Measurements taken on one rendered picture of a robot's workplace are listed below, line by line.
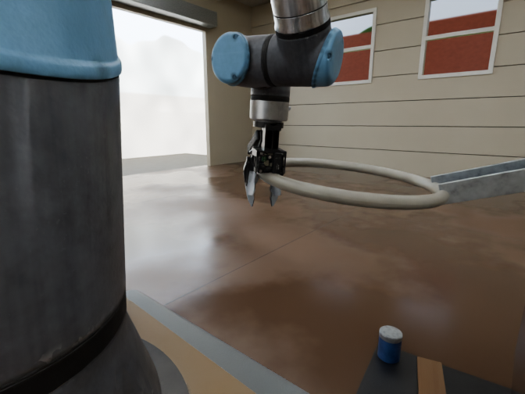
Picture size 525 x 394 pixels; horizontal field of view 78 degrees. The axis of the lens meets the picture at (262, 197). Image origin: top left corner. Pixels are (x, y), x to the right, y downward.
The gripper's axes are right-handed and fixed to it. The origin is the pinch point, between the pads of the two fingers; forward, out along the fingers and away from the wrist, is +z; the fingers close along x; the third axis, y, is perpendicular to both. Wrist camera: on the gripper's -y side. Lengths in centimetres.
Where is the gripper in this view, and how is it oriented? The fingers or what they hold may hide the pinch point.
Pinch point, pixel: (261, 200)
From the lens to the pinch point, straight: 83.1
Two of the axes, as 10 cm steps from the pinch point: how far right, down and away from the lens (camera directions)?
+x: 9.8, 0.0, 2.2
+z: -0.6, 9.6, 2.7
